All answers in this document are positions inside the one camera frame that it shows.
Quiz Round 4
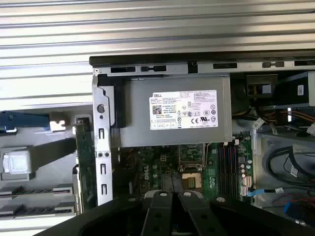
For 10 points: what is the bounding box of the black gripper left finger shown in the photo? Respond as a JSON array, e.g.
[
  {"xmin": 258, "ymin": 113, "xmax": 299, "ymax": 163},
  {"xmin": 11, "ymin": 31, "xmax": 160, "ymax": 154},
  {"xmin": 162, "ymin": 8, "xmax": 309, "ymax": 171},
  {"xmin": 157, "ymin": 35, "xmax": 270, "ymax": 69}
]
[{"xmin": 39, "ymin": 172, "xmax": 174, "ymax": 236}]

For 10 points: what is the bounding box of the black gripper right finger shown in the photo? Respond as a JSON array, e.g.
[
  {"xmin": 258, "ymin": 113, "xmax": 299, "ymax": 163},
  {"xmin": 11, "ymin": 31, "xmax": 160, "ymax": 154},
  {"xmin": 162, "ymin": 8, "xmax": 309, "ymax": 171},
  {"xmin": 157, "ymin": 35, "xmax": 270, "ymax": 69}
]
[{"xmin": 173, "ymin": 176, "xmax": 315, "ymax": 236}]

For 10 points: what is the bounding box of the CPU socket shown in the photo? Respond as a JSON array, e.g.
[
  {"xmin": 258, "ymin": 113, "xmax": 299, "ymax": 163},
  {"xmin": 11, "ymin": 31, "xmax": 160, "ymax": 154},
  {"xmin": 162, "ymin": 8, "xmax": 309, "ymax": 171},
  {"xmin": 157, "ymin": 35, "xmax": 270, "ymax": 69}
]
[{"xmin": 181, "ymin": 172, "xmax": 204, "ymax": 190}]

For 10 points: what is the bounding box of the green motherboard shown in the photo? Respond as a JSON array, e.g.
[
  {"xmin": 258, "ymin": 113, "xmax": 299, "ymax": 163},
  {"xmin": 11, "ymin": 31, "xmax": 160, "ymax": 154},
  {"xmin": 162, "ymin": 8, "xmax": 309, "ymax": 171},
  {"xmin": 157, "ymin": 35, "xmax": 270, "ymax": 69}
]
[{"xmin": 117, "ymin": 134, "xmax": 254, "ymax": 206}]

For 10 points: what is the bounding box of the silver socket cover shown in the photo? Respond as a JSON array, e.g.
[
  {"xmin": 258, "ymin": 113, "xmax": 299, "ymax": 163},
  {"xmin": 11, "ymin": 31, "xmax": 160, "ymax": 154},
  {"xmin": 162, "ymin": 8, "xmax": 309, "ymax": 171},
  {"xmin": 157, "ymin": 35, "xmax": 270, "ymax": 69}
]
[{"xmin": 177, "ymin": 144, "xmax": 207, "ymax": 173}]

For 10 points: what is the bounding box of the grey power supply unit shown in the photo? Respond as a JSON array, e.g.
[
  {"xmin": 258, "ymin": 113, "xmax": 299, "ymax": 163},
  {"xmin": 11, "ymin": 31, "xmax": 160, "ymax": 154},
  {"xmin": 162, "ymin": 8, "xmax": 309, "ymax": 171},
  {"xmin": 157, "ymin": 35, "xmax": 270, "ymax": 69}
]
[{"xmin": 110, "ymin": 75, "xmax": 233, "ymax": 148}]

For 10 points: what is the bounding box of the black PC case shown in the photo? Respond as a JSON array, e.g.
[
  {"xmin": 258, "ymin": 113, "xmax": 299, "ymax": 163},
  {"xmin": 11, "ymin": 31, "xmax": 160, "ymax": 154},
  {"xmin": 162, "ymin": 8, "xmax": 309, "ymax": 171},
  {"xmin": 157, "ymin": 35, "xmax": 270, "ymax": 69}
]
[{"xmin": 89, "ymin": 48, "xmax": 315, "ymax": 236}]

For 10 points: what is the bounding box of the green graphics card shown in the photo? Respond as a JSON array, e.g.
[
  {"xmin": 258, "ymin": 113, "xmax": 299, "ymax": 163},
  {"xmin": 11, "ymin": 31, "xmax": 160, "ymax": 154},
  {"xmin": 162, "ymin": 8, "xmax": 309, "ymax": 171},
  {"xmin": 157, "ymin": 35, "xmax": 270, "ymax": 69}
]
[{"xmin": 72, "ymin": 116, "xmax": 98, "ymax": 214}]

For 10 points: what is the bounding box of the perforated metal disk bay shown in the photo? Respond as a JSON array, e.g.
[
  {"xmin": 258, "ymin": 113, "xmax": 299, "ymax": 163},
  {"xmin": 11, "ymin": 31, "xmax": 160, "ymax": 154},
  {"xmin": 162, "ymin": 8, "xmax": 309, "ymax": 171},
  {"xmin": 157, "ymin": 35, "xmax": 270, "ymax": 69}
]
[{"xmin": 255, "ymin": 130, "xmax": 315, "ymax": 236}]

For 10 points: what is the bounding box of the grey parts rack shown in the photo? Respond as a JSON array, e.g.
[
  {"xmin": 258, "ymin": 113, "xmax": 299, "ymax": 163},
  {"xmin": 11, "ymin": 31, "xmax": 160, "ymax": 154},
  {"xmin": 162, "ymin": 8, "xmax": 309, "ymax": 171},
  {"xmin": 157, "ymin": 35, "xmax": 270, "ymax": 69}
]
[{"xmin": 0, "ymin": 104, "xmax": 99, "ymax": 218}]

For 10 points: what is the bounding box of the blue plastic drive latch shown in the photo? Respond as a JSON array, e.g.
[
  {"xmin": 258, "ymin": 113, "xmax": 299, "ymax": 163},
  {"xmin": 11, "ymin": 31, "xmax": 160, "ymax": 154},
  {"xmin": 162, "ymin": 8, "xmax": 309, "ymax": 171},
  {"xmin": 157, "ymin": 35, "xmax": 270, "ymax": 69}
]
[{"xmin": 260, "ymin": 83, "xmax": 273, "ymax": 95}]

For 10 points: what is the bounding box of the silver CPU chip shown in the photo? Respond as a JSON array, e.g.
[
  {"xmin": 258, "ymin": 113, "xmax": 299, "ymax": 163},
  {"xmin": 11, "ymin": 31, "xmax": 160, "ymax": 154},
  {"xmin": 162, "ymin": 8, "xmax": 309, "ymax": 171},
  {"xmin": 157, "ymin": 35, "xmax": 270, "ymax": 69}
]
[{"xmin": 6, "ymin": 151, "xmax": 32, "ymax": 173}]

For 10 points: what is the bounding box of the black optical drive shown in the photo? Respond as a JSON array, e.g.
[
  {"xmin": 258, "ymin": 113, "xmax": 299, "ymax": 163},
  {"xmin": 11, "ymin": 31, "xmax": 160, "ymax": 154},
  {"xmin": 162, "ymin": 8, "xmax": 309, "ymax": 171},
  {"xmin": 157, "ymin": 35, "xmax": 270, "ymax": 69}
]
[{"xmin": 273, "ymin": 71, "xmax": 315, "ymax": 108}]

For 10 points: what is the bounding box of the hard disk in blue carrier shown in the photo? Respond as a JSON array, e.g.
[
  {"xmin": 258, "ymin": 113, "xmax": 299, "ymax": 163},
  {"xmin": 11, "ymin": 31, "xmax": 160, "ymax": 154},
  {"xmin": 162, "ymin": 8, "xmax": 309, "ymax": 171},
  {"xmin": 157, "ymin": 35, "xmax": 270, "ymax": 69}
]
[{"xmin": 0, "ymin": 110, "xmax": 67, "ymax": 135}]

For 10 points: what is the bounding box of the blue data wire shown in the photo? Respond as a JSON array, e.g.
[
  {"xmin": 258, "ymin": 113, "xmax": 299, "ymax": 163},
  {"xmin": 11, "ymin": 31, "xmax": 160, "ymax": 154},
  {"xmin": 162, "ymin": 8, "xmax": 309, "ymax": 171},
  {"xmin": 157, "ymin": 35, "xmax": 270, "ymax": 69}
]
[{"xmin": 247, "ymin": 188, "xmax": 269, "ymax": 198}]

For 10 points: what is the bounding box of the black wire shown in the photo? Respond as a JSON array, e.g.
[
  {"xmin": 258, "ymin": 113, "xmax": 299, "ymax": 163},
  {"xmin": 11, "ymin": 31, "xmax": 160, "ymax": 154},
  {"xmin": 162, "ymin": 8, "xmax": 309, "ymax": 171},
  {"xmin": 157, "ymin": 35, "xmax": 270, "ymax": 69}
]
[{"xmin": 268, "ymin": 145, "xmax": 315, "ymax": 184}]

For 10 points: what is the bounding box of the orange yellow wire bundle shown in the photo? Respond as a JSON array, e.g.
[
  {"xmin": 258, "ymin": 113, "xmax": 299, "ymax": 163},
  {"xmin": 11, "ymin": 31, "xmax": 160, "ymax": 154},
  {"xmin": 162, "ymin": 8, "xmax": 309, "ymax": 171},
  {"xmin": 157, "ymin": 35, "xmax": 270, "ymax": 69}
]
[{"xmin": 279, "ymin": 109, "xmax": 310, "ymax": 122}]

